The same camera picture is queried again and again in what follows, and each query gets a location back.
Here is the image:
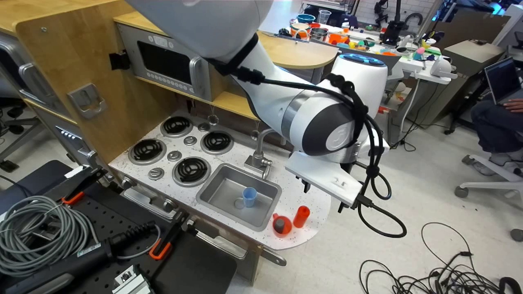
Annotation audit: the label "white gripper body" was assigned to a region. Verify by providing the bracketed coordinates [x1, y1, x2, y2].
[285, 150, 367, 211]

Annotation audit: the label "orange cup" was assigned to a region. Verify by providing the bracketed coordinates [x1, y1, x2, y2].
[272, 212, 295, 239]

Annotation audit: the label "blue plastic cup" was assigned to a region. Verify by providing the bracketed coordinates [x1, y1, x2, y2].
[243, 186, 260, 209]

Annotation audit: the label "toy kitchen sink playset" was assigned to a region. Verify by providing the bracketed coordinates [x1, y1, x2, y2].
[107, 111, 334, 252]

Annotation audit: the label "grey toy faucet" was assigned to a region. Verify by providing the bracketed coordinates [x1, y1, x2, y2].
[244, 128, 285, 180]

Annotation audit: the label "grey toy sink basin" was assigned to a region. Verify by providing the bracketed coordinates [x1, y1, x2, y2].
[195, 162, 285, 232]

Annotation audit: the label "black coil stove burner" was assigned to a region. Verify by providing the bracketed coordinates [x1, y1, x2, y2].
[200, 129, 236, 157]
[128, 137, 169, 167]
[171, 155, 213, 188]
[161, 114, 195, 139]

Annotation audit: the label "orange toy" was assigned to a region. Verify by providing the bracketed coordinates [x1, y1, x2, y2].
[326, 31, 352, 46]

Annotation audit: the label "white desk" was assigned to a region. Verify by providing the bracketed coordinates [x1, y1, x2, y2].
[381, 54, 455, 145]

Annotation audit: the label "grey office chair base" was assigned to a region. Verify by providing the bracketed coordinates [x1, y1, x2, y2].
[455, 152, 523, 243]

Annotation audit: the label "black and orange clamp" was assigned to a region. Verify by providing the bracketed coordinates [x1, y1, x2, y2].
[148, 209, 190, 263]
[55, 168, 108, 209]

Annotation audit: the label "white kettle-shaped object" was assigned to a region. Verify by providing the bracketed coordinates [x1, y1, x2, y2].
[430, 56, 455, 79]

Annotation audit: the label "grey toy microwave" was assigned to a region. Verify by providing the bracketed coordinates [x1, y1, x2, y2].
[115, 23, 231, 103]

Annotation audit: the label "flat brown cardboard box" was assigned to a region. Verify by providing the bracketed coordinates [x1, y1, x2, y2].
[444, 38, 506, 67]

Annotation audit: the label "open laptop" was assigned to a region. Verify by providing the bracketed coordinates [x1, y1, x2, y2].
[484, 56, 523, 105]

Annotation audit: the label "black microwave hinge block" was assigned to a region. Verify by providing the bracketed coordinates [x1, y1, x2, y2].
[108, 49, 133, 72]

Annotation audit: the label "grey latch plate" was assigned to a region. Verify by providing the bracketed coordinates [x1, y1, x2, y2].
[68, 82, 107, 121]

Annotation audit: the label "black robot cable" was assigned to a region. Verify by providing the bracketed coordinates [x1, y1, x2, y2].
[210, 34, 409, 240]

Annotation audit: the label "black tangled floor cables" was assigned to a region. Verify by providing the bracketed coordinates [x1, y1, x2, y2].
[359, 219, 523, 294]

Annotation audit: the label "silver metal bracket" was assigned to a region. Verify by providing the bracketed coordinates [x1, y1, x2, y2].
[112, 265, 153, 294]

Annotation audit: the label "grey coiled cable bundle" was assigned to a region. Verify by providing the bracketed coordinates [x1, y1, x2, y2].
[0, 194, 104, 279]

